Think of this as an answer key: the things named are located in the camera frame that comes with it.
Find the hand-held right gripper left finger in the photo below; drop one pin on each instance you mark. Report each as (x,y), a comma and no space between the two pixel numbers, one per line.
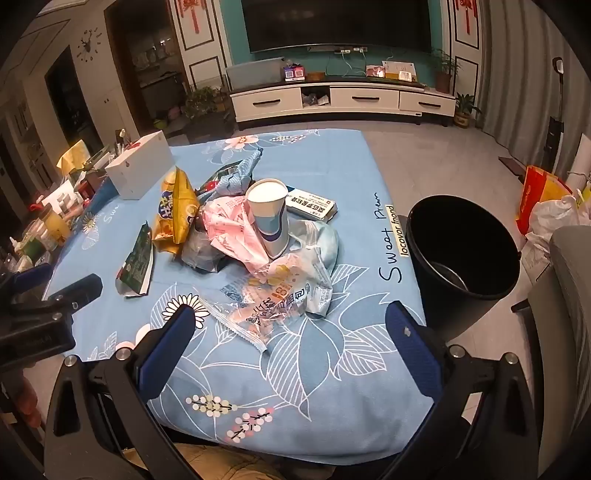
(166,344)

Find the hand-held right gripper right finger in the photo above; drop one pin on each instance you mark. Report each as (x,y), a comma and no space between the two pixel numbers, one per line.
(413,350)

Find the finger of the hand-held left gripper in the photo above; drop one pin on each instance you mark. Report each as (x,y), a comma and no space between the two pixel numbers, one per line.
(78,288)
(30,276)

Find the black trash bin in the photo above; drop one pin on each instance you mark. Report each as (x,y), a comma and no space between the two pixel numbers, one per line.
(429,286)

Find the green snack packet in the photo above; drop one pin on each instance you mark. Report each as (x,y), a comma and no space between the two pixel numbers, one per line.
(138,258)

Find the grey plastic bag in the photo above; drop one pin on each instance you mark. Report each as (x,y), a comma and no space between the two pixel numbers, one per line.
(198,251)

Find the clear printed plastic bag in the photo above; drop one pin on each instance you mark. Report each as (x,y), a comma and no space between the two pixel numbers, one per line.
(277,295)

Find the yellow snack bag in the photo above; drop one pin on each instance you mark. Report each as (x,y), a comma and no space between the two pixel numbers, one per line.
(175,207)

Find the pink plastic wrapper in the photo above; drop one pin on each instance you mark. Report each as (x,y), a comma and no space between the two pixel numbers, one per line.
(226,230)

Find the light blue plastic bag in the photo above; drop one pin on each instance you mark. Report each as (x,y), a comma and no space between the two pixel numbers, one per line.
(318,240)

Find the white and blue paper cup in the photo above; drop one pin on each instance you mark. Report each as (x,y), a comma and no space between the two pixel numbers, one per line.
(268,217)

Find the white blue tissue packet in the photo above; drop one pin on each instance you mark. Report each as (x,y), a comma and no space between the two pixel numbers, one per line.
(309,203)

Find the blue checked wrapper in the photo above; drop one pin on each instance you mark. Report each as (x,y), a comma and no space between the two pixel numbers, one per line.
(238,177)

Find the person's left hand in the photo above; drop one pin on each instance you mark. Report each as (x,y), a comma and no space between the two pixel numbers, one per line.
(25,401)

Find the orange juice bottle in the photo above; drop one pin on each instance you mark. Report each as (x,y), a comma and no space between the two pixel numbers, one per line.
(54,226)

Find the blue floral tablecloth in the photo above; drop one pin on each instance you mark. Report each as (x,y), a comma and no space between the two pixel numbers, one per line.
(300,392)

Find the yellow cloth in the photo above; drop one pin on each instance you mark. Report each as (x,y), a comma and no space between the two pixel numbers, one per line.
(73,156)

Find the white cardboard box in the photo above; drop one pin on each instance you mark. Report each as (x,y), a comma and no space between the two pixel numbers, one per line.
(138,170)

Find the grey sofa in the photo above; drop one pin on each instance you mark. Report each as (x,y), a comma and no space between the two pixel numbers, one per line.
(568,323)

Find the white plastic bag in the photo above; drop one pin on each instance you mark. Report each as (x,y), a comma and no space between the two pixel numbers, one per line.
(554,217)

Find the orange and yellow bag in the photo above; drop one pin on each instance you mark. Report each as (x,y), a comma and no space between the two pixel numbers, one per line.
(538,194)

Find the dark floor mat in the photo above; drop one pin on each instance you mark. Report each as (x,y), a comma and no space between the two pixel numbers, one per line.
(512,167)

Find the cluster of potted plants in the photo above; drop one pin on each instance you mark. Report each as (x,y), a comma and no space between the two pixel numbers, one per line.
(203,99)

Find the small potted plant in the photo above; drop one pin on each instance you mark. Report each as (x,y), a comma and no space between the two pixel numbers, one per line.
(464,110)

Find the white television cabinet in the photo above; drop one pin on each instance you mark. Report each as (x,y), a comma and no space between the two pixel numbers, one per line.
(360,97)

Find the grey flat panel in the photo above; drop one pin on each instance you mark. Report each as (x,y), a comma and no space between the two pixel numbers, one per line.
(254,74)

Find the tall potted plant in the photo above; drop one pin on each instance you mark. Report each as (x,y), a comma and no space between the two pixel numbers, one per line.
(444,74)

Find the white card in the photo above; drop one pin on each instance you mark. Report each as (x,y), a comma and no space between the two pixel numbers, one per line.
(399,70)

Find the red hanging knot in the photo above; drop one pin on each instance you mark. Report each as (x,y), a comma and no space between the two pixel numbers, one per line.
(464,14)
(189,11)

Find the grey curtain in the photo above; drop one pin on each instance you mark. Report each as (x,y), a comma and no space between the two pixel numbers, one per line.
(517,69)

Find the black television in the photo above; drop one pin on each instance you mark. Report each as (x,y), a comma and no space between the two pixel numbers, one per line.
(332,23)

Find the black wall clock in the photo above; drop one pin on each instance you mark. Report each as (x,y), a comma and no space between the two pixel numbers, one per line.
(89,45)

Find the photo frame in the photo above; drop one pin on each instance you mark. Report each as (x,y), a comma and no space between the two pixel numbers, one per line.
(375,71)

